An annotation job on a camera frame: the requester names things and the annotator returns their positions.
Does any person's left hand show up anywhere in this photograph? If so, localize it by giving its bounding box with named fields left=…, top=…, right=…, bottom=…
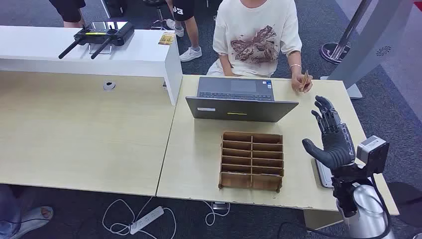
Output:
left=291, top=73, right=314, bottom=94

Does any person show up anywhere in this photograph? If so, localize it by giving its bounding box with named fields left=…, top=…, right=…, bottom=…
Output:
left=0, top=184, right=54, bottom=239
left=206, top=0, right=303, bottom=79
left=48, top=0, right=87, bottom=28
left=165, top=0, right=203, bottom=63

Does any wooden card organizer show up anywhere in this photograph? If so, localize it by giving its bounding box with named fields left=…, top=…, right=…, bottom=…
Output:
left=218, top=131, right=285, bottom=194

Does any grey card reader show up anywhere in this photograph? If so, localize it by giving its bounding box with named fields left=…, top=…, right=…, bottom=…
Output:
left=315, top=158, right=334, bottom=189

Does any yellow printed card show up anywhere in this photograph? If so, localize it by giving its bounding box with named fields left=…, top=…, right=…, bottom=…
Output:
left=158, top=32, right=177, bottom=46

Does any grey laptop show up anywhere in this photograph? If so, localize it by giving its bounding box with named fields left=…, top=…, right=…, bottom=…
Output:
left=185, top=76, right=300, bottom=123

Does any grey kiosk stand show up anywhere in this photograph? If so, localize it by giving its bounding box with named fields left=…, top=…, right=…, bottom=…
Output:
left=321, top=0, right=422, bottom=100

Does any white counter shelf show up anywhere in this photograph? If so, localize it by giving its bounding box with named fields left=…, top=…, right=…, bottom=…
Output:
left=0, top=25, right=183, bottom=106

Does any black round base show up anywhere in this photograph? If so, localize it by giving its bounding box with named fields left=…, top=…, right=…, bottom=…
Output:
left=387, top=182, right=422, bottom=228

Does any chrome stool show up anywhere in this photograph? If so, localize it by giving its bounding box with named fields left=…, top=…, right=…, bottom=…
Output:
left=143, top=0, right=172, bottom=30

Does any black remote controller with antennas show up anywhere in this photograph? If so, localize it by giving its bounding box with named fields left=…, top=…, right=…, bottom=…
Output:
left=58, top=21, right=135, bottom=60

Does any white power strip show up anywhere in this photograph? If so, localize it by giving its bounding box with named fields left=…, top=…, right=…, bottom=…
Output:
left=129, top=206, right=165, bottom=235

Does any chrome stanchion post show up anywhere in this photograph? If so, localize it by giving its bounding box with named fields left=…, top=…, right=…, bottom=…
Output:
left=320, top=0, right=375, bottom=65

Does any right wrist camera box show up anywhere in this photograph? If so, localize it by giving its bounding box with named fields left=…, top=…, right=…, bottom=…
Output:
left=356, top=135, right=390, bottom=175

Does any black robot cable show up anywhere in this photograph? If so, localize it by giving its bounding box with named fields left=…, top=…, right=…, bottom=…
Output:
left=276, top=176, right=393, bottom=239

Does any short white cable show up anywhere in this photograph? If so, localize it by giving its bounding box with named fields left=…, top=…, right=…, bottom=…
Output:
left=203, top=200, right=231, bottom=227

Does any long white cable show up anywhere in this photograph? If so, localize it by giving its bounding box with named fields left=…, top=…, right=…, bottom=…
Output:
left=102, top=196, right=177, bottom=239

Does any metal wire stand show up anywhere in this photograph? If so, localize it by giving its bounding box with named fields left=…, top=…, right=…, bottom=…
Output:
left=88, top=43, right=113, bottom=55

